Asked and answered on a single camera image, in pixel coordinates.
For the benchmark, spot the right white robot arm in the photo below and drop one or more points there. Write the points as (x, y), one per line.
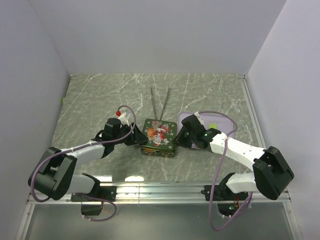
(270, 174)

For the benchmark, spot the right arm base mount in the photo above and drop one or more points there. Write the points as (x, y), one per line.
(223, 193)

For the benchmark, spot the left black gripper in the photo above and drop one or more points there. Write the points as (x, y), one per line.
(137, 137)

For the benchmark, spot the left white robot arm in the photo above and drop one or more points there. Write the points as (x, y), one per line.
(54, 175)

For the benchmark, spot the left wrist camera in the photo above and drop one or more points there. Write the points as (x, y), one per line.
(123, 115)

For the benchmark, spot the aluminium rail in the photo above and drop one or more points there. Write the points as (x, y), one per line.
(158, 193)

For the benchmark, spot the gold tin lid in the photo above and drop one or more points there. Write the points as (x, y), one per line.
(160, 135)

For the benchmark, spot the green sandwich cookie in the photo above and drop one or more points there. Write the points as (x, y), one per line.
(212, 126)

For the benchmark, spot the metal tongs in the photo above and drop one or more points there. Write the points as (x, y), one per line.
(162, 104)

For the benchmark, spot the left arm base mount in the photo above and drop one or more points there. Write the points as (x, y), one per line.
(92, 203)

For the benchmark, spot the green christmas cookie tin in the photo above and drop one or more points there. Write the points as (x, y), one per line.
(158, 152)

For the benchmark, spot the lilac plastic tray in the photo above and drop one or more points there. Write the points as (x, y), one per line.
(224, 125)

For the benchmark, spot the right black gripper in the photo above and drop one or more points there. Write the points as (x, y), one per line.
(180, 135)

